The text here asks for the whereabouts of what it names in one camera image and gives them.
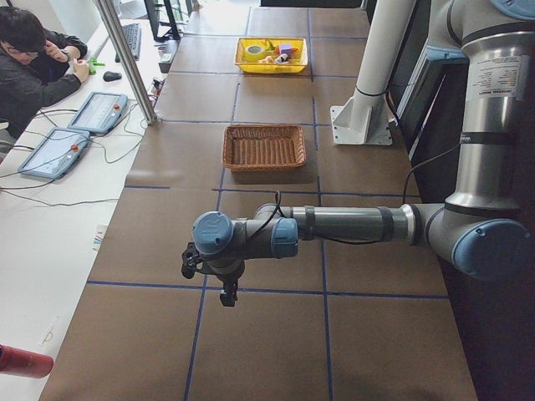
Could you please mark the blue teach pendant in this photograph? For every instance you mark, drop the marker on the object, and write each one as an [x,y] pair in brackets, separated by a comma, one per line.
[56,154]
[99,113]

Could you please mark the black monitor stand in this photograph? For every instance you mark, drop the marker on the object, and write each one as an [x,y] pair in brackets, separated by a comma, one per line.
[162,20]

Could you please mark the green plastic tool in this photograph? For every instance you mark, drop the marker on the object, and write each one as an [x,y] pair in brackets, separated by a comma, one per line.
[93,64]

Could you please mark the blue teach pendant far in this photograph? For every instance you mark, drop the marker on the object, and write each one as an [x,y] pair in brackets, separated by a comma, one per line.
[99,113]

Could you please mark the purple foam cube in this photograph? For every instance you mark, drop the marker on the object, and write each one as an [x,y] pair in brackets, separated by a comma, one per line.
[285,48]

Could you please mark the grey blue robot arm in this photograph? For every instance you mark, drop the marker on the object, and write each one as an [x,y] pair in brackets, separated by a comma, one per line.
[475,228]

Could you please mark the orange toy carrot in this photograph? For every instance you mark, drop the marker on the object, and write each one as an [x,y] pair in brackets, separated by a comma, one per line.
[295,50]

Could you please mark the black keyboard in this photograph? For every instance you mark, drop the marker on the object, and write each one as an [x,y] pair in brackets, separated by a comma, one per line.
[132,33]

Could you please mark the black white toy cow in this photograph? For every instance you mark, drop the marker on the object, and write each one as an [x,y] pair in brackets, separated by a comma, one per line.
[282,58]

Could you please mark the brown wicker basket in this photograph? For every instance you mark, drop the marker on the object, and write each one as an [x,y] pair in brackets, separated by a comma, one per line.
[263,147]

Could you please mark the yellow tape roll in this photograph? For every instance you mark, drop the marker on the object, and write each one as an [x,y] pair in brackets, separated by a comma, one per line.
[254,53]

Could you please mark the aluminium frame post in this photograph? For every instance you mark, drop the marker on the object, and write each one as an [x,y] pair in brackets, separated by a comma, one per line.
[114,28]

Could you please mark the white mounting post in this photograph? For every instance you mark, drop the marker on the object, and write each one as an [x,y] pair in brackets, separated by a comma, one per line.
[363,119]

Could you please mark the black computer mouse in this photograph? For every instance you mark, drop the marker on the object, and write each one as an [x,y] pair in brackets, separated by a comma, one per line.
[110,76]

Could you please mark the blue teach pendant near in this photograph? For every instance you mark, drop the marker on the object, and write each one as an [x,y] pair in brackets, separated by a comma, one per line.
[56,154]

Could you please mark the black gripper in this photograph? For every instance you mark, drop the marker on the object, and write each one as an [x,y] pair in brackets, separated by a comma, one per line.
[229,281]

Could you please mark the red cylinder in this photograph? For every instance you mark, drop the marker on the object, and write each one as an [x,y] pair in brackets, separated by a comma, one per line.
[23,363]

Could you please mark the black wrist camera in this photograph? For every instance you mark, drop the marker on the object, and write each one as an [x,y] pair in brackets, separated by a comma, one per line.
[192,261]

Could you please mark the yellow plastic basket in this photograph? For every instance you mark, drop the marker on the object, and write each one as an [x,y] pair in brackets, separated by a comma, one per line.
[297,63]

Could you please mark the person in black jacket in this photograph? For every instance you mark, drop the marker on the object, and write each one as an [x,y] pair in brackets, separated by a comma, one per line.
[39,68]

